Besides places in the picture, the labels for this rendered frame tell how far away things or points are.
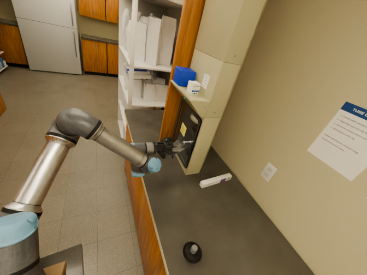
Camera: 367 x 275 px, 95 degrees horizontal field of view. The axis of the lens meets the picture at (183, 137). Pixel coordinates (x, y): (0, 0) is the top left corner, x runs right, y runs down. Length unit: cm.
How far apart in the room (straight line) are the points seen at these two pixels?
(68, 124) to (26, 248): 40
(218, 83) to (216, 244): 82
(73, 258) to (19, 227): 32
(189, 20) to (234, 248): 126
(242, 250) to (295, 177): 49
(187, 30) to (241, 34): 38
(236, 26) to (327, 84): 51
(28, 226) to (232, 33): 100
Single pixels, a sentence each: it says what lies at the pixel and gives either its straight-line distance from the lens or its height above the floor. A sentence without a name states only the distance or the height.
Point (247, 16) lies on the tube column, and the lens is 91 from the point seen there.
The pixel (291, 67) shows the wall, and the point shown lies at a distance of 117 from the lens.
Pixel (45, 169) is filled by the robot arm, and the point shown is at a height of 124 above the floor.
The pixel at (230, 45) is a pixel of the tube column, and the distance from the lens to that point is 88.
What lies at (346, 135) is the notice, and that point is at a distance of 102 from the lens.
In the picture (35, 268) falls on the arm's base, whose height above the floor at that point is 114.
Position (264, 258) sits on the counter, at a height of 94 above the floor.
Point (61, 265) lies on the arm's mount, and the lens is 91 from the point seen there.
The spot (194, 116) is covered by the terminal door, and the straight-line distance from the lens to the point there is 104.
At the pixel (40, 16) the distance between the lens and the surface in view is 572.
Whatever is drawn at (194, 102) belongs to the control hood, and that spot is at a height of 150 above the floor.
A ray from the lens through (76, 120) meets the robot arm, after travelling 76.
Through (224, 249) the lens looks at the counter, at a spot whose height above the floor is 94.
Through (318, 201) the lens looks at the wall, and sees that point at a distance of 112.
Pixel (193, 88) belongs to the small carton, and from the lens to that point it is 94.
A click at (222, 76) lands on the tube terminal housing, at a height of 164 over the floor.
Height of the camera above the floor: 181
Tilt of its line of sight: 33 degrees down
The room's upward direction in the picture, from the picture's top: 15 degrees clockwise
